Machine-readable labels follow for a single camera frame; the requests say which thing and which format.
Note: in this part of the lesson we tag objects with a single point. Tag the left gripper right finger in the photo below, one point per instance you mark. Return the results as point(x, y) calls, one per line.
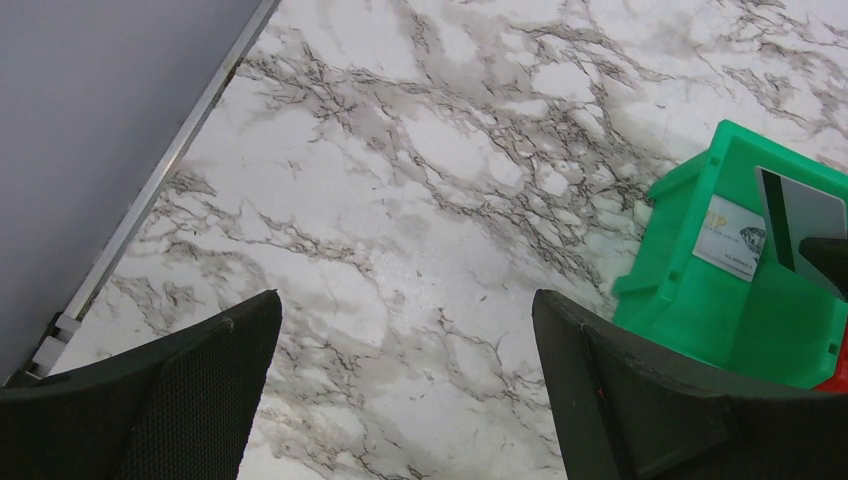
point(625, 407)

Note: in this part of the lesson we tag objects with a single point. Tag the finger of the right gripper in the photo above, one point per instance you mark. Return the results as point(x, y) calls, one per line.
point(829, 258)

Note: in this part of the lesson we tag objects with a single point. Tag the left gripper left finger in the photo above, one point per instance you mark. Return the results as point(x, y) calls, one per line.
point(179, 407)

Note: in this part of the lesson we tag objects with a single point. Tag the red plastic bin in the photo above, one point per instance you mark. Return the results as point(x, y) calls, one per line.
point(838, 382)

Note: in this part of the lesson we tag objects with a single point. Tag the green plastic bin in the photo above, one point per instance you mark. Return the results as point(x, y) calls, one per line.
point(779, 327)

